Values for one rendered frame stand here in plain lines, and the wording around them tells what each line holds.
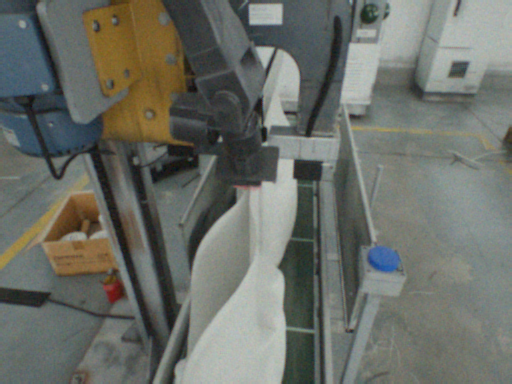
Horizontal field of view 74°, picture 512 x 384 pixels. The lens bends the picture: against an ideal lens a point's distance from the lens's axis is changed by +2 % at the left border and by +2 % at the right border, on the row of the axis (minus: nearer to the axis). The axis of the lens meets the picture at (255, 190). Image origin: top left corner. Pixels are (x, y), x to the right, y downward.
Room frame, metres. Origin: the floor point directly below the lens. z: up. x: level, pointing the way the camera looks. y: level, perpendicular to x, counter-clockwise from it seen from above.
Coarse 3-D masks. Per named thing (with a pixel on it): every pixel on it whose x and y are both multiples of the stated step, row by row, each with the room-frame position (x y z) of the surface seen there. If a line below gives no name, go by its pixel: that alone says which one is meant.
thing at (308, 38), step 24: (240, 0) 0.63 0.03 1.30; (264, 0) 0.62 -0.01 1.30; (288, 0) 0.62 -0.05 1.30; (312, 0) 0.61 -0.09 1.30; (336, 0) 0.61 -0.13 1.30; (288, 24) 0.62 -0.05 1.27; (312, 24) 0.61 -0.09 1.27; (288, 48) 0.62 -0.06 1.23; (312, 48) 0.61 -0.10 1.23; (312, 72) 0.61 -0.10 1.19; (336, 72) 0.60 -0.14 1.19; (312, 96) 0.61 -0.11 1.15; (336, 96) 0.61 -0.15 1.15; (336, 120) 0.61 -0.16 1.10
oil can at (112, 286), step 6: (114, 270) 1.11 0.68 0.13; (108, 276) 1.05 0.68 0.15; (114, 276) 1.06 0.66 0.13; (102, 282) 0.98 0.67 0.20; (108, 282) 1.02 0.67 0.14; (114, 282) 1.04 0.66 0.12; (108, 288) 1.02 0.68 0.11; (114, 288) 1.02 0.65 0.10; (120, 288) 1.04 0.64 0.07; (108, 294) 1.01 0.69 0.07; (114, 294) 1.02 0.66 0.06; (120, 294) 1.03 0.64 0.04; (114, 300) 1.01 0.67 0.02
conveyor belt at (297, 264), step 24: (288, 120) 2.33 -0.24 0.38; (312, 192) 1.40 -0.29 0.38; (312, 216) 1.20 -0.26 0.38; (312, 240) 1.04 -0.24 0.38; (288, 264) 0.91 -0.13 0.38; (312, 264) 0.91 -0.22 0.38; (288, 288) 0.79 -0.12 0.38; (312, 288) 0.79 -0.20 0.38; (288, 312) 0.69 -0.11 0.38; (312, 312) 0.69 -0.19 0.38; (288, 336) 0.61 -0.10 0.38; (312, 336) 0.61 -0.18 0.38; (288, 360) 0.53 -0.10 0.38; (312, 360) 0.53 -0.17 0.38
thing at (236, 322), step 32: (256, 192) 0.56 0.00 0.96; (224, 224) 0.41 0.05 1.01; (256, 224) 0.56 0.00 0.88; (224, 256) 0.41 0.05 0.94; (256, 256) 0.33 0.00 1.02; (192, 288) 0.29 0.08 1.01; (224, 288) 0.40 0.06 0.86; (256, 288) 0.33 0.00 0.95; (192, 320) 0.24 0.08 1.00; (224, 320) 0.24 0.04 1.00; (256, 320) 0.33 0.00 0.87; (192, 352) 0.21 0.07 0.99; (224, 352) 0.24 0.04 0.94; (256, 352) 0.30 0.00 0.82
